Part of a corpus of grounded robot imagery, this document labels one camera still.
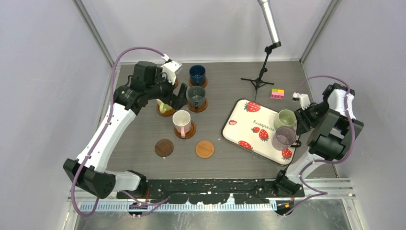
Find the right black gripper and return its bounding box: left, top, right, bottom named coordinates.
left=293, top=100, right=329, bottom=136

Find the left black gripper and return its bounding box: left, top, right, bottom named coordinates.
left=146, top=68, right=188, bottom=110

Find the ridged wooden coaster four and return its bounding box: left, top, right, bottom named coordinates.
left=187, top=99, right=208, bottom=113

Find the dark green mug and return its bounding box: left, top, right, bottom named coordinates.
left=187, top=86, right=206, bottom=109

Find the ridged wooden coaster three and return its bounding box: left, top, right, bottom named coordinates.
left=156, top=105, right=176, bottom=117

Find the pink white red-handled mug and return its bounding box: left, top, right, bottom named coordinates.
left=172, top=110, right=192, bottom=138

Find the ridged wooden coaster one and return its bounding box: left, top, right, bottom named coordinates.
left=174, top=79, right=179, bottom=89

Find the yellow-green handled mug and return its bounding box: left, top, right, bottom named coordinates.
left=157, top=99, right=172, bottom=114

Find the ridged wooden coaster two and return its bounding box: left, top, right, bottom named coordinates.
left=189, top=77, right=208, bottom=88

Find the dark blue mug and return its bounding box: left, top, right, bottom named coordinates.
left=189, top=65, right=206, bottom=86

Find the glossy amber wooden coaster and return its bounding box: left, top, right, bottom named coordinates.
left=174, top=121, right=197, bottom=139

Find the dark walnut coaster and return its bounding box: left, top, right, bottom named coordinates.
left=154, top=139, right=174, bottom=158

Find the light orange coaster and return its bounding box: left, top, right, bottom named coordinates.
left=195, top=140, right=214, bottom=159

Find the white strawberry serving tray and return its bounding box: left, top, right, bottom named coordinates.
left=221, top=99, right=295, bottom=166

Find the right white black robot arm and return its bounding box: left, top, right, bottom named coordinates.
left=273, top=83, right=364, bottom=197

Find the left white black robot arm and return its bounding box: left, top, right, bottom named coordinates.
left=63, top=60, right=187, bottom=199

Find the light green mug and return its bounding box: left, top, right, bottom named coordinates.
left=273, top=109, right=297, bottom=131

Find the purple mug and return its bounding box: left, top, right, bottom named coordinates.
left=271, top=126, right=302, bottom=150

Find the pink yellow green toy block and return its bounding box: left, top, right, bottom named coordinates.
left=271, top=89, right=284, bottom=100

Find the black tripod microphone stand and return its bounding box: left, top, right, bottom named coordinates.
left=241, top=42, right=282, bottom=102

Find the silver microphone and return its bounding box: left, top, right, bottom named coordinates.
left=257, top=0, right=280, bottom=44

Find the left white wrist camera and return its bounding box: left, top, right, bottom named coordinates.
left=161, top=54, right=182, bottom=85

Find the aluminium front rail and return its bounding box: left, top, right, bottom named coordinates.
left=67, top=177, right=357, bottom=203

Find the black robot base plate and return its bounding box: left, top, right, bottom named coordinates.
left=117, top=179, right=293, bottom=205

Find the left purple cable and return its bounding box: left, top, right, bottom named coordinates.
left=70, top=46, right=170, bottom=219

